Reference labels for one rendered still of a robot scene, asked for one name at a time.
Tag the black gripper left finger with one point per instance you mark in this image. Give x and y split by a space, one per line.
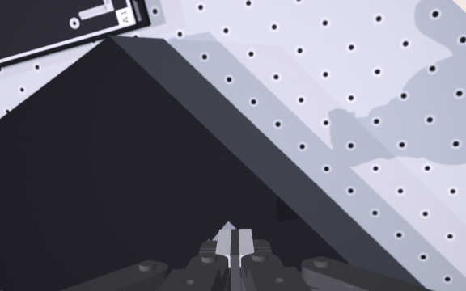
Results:
212 270

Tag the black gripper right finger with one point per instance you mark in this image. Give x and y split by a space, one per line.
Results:
255 271

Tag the grey perforated base plate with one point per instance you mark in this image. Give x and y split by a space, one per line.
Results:
366 97

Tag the black rectangular frame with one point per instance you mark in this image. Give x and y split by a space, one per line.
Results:
35 28

